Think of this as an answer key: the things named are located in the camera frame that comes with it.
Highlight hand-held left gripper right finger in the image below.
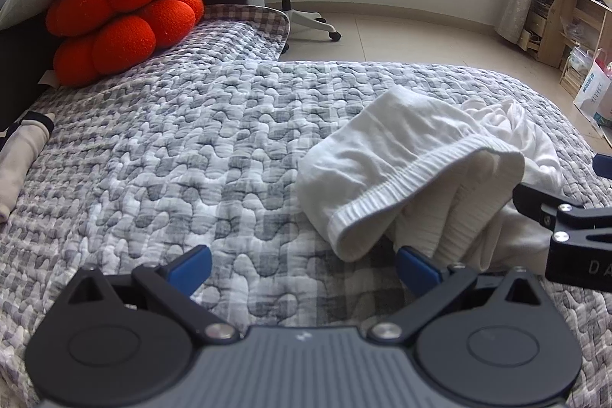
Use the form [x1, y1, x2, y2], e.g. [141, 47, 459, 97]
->
[366, 245, 550, 344]

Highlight wooden shelf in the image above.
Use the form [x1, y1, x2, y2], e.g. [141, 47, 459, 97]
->
[519, 0, 612, 100]

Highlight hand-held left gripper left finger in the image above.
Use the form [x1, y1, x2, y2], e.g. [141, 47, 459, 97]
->
[61, 244, 242, 344]

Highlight white paper bag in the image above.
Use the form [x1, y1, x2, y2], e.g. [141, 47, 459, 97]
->
[573, 49, 612, 129]

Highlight grey checked quilted blanket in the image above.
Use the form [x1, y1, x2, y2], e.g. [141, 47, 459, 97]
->
[0, 4, 612, 408]

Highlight beige garment with black trim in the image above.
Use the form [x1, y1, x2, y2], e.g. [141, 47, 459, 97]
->
[0, 112, 55, 223]

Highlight white pants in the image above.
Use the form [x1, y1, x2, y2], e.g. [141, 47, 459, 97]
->
[296, 84, 575, 272]

